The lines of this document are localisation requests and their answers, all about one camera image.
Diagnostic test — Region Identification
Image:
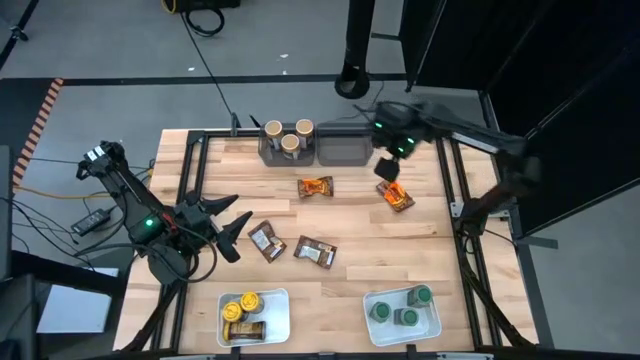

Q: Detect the thin black floor cable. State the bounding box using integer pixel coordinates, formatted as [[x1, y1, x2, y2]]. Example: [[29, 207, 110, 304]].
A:
[[178, 12, 239, 124]]

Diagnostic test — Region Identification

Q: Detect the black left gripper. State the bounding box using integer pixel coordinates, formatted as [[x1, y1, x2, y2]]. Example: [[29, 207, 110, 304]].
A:
[[172, 190, 255, 265]]

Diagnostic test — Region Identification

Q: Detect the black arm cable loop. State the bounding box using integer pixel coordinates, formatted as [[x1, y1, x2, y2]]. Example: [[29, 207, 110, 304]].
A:
[[142, 223, 220, 285]]

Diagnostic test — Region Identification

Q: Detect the yellow floor cable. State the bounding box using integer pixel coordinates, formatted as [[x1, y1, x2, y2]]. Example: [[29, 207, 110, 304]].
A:
[[12, 183, 117, 202]]

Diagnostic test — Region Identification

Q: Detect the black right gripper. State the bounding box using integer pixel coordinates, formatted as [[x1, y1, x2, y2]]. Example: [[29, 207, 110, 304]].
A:
[[371, 126, 421, 184]]

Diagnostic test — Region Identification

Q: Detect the orange striped floor strip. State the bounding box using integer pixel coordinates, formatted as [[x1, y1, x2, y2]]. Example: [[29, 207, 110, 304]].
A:
[[12, 77, 66, 189]]

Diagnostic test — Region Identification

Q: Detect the black power adapter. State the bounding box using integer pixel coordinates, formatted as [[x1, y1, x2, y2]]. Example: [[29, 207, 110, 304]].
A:
[[70, 207, 113, 238]]

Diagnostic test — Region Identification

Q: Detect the brown spice packet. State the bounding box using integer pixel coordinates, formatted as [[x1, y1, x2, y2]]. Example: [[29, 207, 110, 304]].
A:
[[292, 234, 339, 271], [246, 219, 288, 265]]

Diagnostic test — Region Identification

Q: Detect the black floor cable bundle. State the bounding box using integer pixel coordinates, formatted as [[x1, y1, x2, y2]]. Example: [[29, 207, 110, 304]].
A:
[[0, 193, 82, 262]]

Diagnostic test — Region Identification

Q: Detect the white flat board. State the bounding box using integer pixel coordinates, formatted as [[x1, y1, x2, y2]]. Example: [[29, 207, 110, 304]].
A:
[[36, 267, 120, 335]]

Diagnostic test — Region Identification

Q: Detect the yellow-lid spice jar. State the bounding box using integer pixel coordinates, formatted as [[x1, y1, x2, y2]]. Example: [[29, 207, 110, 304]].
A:
[[239, 290, 265, 315], [221, 300, 247, 324], [221, 320, 268, 344]]

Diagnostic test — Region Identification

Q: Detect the black curtain partition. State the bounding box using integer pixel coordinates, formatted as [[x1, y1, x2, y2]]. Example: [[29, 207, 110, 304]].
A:
[[399, 0, 640, 237]]

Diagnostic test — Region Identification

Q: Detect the tan-lid spice jar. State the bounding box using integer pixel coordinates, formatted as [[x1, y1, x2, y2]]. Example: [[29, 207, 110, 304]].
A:
[[280, 133, 302, 162], [294, 117, 316, 150]]

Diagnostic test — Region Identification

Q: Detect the green-lid spice jar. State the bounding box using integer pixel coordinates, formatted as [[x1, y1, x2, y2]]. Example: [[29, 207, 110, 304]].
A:
[[368, 300, 394, 325], [392, 306, 421, 328], [405, 285, 434, 309]]

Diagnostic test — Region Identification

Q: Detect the dark can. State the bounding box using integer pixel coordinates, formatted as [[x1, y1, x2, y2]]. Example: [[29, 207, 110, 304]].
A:
[[263, 119, 285, 152]]

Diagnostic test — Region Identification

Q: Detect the black coiled cable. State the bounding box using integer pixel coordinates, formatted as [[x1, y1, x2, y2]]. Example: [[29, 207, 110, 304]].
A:
[[183, 5, 227, 38]]

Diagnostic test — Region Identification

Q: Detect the orange spice packet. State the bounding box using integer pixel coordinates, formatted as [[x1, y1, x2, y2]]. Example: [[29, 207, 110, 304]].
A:
[[297, 175, 335, 200], [375, 179, 417, 214]]

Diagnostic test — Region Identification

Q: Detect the black tripod leg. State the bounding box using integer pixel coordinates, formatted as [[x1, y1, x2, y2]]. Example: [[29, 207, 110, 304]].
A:
[[0, 0, 40, 71]]

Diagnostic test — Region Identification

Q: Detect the black diagonal frame strut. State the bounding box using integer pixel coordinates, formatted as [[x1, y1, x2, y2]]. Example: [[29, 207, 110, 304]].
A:
[[118, 279, 184, 354], [462, 259, 535, 349]]

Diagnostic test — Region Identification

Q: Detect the black aluminium table frame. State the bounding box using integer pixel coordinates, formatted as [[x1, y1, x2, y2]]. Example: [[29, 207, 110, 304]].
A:
[[149, 127, 506, 354]]

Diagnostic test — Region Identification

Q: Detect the black side desk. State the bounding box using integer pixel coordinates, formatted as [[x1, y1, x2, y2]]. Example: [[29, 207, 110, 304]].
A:
[[0, 144, 122, 360]]

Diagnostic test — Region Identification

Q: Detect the grey plastic bin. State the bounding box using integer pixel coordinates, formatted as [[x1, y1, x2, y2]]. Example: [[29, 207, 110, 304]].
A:
[[315, 121, 374, 168], [256, 123, 317, 168]]

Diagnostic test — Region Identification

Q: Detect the black equipment case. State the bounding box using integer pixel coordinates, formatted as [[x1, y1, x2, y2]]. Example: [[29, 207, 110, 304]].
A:
[[174, 0, 243, 13]]

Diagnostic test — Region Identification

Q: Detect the white plastic tray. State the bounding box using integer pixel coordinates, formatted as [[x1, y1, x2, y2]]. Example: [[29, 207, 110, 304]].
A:
[[215, 287, 292, 349], [362, 283, 444, 348]]

